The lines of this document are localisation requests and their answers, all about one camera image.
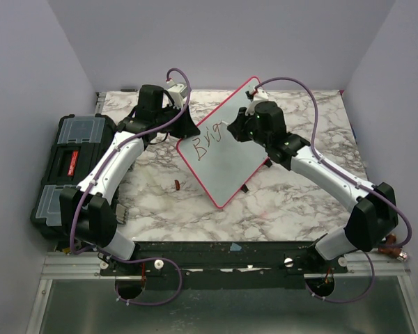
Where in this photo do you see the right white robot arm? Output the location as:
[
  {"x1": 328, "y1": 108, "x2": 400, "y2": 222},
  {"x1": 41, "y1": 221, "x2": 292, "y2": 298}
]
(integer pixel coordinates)
[{"x1": 227, "y1": 101, "x2": 398, "y2": 273}]

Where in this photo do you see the black plastic toolbox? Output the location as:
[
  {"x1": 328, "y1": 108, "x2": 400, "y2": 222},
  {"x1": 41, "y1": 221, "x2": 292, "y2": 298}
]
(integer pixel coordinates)
[{"x1": 30, "y1": 114, "x2": 116, "y2": 241}]

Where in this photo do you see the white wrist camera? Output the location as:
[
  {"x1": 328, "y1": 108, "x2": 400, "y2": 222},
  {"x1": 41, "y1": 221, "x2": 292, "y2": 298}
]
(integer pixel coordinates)
[
  {"x1": 167, "y1": 79, "x2": 189, "y2": 108},
  {"x1": 245, "y1": 88, "x2": 269, "y2": 116}
]

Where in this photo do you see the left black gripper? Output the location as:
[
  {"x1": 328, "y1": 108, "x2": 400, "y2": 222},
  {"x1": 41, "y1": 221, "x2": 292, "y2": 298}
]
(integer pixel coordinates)
[{"x1": 155, "y1": 102, "x2": 200, "y2": 139}]

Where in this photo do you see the black whiteboard stand clip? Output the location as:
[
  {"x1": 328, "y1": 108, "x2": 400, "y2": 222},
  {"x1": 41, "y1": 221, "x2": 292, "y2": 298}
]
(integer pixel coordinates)
[{"x1": 241, "y1": 184, "x2": 249, "y2": 193}]

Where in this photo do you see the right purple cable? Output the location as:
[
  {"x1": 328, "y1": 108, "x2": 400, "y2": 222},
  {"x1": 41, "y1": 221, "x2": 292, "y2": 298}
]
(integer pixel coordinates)
[{"x1": 254, "y1": 77, "x2": 413, "y2": 303}]

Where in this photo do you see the pink framed whiteboard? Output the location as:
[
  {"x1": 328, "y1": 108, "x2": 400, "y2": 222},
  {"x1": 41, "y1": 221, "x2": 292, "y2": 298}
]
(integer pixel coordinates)
[{"x1": 176, "y1": 77, "x2": 268, "y2": 208}]

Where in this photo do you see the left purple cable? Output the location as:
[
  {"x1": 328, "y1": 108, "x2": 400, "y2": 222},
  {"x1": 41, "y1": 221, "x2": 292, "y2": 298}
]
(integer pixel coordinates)
[{"x1": 69, "y1": 67, "x2": 191, "y2": 307}]

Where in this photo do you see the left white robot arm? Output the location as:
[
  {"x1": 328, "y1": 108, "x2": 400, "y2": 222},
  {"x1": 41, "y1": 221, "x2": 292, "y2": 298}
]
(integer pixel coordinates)
[{"x1": 59, "y1": 79, "x2": 200, "y2": 275}]

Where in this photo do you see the purple cable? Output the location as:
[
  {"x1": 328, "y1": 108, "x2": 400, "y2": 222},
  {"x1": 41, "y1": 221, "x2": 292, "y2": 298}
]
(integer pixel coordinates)
[
  {"x1": 69, "y1": 67, "x2": 191, "y2": 307},
  {"x1": 254, "y1": 77, "x2": 413, "y2": 303}
]

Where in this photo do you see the black mounting rail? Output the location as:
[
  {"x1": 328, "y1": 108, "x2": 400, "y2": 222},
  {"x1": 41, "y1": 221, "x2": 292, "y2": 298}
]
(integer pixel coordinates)
[{"x1": 100, "y1": 241, "x2": 348, "y2": 290}]

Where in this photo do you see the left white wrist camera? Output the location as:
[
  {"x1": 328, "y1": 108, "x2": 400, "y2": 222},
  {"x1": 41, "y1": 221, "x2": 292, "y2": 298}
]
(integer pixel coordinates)
[{"x1": 167, "y1": 79, "x2": 189, "y2": 108}]

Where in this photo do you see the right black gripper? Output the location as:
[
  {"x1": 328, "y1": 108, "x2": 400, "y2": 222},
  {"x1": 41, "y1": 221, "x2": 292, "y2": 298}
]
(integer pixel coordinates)
[{"x1": 228, "y1": 106, "x2": 270, "y2": 148}]

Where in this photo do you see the brown cable connector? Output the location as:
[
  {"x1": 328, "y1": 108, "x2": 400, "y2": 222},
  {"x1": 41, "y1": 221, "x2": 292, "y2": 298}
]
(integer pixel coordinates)
[{"x1": 378, "y1": 233, "x2": 409, "y2": 262}]

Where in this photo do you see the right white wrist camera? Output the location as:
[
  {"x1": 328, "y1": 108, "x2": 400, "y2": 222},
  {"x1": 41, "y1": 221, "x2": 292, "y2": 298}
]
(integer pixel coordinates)
[{"x1": 245, "y1": 88, "x2": 269, "y2": 116}]

